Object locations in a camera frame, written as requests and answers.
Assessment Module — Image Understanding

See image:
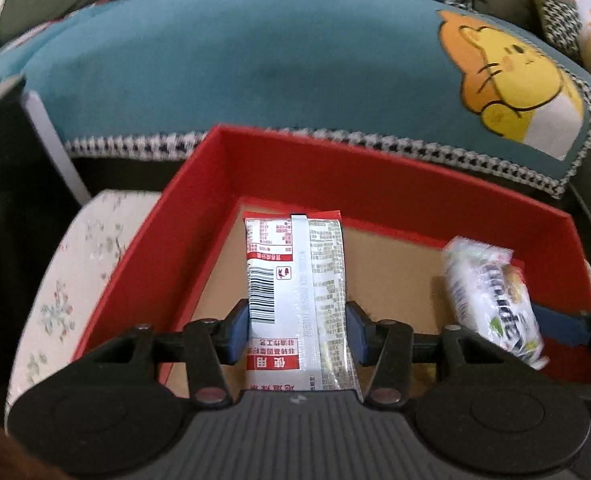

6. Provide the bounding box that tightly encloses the Kapron wafer packet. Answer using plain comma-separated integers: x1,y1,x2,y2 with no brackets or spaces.
443,236,548,370

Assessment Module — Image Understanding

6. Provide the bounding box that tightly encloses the red white snack packet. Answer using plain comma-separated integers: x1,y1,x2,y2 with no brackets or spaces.
244,211,361,392

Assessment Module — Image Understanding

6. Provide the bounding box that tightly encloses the red cardboard box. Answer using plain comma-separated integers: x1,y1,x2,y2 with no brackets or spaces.
76,126,591,377

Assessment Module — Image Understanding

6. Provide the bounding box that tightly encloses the black side table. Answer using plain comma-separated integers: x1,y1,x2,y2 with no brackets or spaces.
0,75,90,420

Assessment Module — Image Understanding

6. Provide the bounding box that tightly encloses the teal lion sofa cover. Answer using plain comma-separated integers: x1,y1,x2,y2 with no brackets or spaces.
0,0,591,196

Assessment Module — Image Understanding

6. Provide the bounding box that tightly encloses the orange houndstooth cushion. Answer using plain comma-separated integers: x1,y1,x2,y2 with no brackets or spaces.
533,0,581,62

